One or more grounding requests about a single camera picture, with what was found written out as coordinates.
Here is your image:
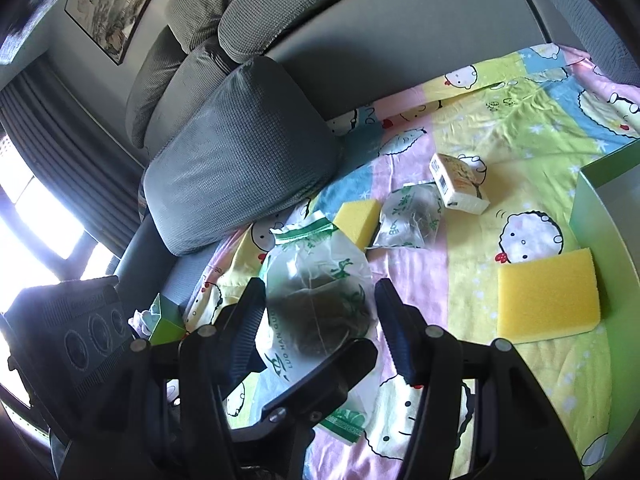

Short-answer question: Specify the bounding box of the yellow sponge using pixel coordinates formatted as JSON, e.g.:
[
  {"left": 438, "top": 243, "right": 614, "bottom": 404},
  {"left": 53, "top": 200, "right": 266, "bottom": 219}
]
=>
[{"left": 497, "top": 248, "right": 601, "bottom": 344}]

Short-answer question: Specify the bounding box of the large clear tea bag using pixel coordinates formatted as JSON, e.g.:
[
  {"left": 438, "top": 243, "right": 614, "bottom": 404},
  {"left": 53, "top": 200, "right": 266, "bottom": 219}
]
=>
[{"left": 224, "top": 211, "right": 384, "bottom": 446}]

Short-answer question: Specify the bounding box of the small clear tea bag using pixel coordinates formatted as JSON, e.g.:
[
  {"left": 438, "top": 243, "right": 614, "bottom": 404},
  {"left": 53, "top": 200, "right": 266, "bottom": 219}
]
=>
[{"left": 371, "top": 182, "right": 444, "bottom": 249}]

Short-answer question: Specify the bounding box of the yellow sponge one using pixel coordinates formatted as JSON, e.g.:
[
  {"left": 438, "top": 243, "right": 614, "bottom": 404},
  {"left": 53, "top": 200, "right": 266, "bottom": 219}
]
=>
[{"left": 333, "top": 200, "right": 381, "bottom": 252}]

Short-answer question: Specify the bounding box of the white tissue pack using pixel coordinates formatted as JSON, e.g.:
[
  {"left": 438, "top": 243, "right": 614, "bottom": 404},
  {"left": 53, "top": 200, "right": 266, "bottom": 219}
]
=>
[{"left": 430, "top": 153, "right": 490, "bottom": 216}]

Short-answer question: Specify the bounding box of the green tissue box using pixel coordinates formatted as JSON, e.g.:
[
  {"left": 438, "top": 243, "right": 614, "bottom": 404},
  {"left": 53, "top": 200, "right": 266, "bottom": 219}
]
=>
[{"left": 128, "top": 294, "right": 186, "bottom": 346}]

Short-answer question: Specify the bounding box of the dark grey curtain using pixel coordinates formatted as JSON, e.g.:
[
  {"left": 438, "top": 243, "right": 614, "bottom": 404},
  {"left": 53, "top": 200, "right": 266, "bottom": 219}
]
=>
[{"left": 1, "top": 55, "right": 142, "bottom": 257}]

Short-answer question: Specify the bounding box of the cartoon print bed sheet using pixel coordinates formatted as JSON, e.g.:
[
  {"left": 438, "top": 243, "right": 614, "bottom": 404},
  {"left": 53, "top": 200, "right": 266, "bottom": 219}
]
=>
[{"left": 186, "top": 44, "right": 639, "bottom": 474}]

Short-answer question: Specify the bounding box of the green cardboard box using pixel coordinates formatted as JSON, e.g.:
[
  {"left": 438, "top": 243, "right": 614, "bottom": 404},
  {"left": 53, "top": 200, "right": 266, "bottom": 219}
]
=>
[{"left": 570, "top": 140, "right": 639, "bottom": 479}]

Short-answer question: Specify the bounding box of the grey pillow left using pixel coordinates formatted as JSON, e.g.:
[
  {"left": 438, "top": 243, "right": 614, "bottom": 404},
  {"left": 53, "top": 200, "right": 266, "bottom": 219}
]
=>
[{"left": 143, "top": 56, "right": 340, "bottom": 257}]

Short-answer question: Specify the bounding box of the grey pillow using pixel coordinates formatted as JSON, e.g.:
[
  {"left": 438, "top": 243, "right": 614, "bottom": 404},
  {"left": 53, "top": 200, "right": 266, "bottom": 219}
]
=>
[
  {"left": 550, "top": 0, "right": 639, "bottom": 86},
  {"left": 143, "top": 56, "right": 340, "bottom": 257}
]

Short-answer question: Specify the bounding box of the framed landscape painting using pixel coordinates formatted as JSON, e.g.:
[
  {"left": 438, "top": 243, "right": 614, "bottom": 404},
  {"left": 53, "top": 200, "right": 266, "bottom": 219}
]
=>
[{"left": 63, "top": 0, "right": 172, "bottom": 66}]

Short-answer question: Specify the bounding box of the grey pillow right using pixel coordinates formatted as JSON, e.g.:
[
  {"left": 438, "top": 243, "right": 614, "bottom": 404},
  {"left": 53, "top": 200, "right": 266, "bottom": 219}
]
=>
[{"left": 550, "top": 0, "right": 639, "bottom": 86}]

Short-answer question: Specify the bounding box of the grey sofa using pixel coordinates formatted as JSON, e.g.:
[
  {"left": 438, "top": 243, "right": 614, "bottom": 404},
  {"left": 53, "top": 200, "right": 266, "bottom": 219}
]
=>
[{"left": 114, "top": 0, "right": 640, "bottom": 321}]

